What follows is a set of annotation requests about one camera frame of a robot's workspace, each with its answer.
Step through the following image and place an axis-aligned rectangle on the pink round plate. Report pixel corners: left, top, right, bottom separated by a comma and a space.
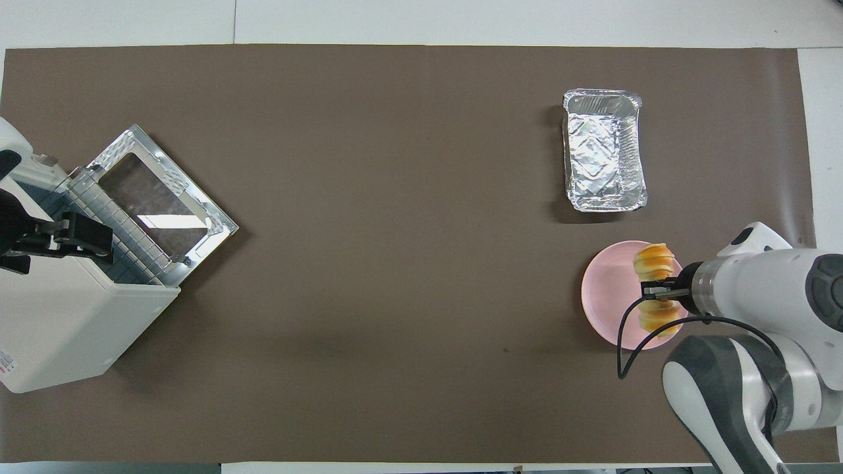
581, 240, 692, 351

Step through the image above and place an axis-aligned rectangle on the cream toaster oven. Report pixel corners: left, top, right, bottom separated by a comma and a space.
0, 125, 239, 394

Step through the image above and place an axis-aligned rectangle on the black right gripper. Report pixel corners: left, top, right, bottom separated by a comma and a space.
642, 262, 703, 315

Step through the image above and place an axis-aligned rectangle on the sliced yellow bread loaf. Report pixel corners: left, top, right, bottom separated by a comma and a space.
632, 242, 683, 338

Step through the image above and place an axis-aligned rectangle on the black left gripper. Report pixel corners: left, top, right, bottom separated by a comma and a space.
0, 191, 114, 275

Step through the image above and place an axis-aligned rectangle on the aluminium foil tray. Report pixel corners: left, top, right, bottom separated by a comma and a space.
562, 88, 648, 213

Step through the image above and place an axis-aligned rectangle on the brown table mat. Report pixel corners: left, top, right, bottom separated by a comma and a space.
0, 45, 840, 465

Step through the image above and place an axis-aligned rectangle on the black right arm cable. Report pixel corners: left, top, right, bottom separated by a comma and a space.
617, 296, 791, 435

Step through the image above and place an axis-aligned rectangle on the metal oven wire rack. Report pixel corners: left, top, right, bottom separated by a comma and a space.
66, 168, 167, 287

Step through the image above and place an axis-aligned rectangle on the glass oven door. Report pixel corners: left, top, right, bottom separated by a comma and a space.
86, 125, 239, 287

